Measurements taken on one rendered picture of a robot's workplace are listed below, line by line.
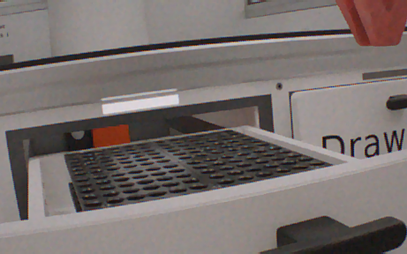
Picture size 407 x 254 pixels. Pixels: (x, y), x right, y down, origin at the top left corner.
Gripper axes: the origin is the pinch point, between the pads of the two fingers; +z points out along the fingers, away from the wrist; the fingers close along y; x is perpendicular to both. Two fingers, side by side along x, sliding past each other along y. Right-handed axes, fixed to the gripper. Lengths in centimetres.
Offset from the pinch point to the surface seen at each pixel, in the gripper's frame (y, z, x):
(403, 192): 2.4, 8.5, -3.2
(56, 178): 37.7, 13.2, 12.7
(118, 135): 72, 15, 0
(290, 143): 25.8, 10.5, -8.6
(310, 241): -0.4, 8.3, 4.1
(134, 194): 15.7, 9.8, 8.1
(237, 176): 15.6, 9.8, 0.9
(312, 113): 34.3, 9.6, -16.0
